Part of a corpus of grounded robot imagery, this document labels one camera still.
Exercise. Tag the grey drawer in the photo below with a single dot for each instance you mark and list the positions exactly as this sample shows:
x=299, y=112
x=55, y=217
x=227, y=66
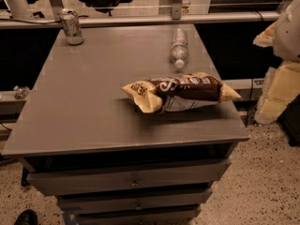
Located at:
x=136, y=201
x=139, y=217
x=114, y=179

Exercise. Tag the brown yellow chip bag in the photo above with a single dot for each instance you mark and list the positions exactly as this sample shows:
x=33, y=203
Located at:
x=179, y=93

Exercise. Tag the white pipe in background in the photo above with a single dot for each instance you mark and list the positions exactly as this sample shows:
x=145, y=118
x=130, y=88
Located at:
x=19, y=9

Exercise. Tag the clear plastic water bottle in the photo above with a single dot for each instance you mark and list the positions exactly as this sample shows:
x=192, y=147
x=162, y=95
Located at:
x=179, y=48

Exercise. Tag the bottom grey drawer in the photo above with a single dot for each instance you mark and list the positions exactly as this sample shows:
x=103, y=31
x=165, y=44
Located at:
x=139, y=217

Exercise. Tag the grey metal railing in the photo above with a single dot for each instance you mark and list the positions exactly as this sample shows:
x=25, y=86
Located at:
x=226, y=17

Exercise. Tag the black shoe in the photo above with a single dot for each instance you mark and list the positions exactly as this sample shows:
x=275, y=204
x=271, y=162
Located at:
x=27, y=217

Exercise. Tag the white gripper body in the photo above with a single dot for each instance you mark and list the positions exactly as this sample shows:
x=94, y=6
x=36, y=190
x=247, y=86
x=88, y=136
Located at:
x=289, y=37

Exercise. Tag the crumpled clear plastic object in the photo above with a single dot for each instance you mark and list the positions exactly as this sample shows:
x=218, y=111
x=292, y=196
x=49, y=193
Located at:
x=21, y=92

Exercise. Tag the grey drawer cabinet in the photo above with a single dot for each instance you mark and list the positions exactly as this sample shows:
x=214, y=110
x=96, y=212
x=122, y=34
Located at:
x=77, y=117

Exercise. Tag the middle grey drawer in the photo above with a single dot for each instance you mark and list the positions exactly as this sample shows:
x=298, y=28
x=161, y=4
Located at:
x=136, y=201

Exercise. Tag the top grey drawer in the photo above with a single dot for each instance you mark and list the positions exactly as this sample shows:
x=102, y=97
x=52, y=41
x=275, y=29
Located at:
x=114, y=179

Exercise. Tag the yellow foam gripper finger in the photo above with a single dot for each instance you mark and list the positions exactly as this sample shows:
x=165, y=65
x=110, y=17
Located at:
x=265, y=38
x=280, y=87

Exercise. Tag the white green soda can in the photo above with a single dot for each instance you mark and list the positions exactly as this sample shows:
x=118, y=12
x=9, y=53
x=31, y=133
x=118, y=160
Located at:
x=71, y=26

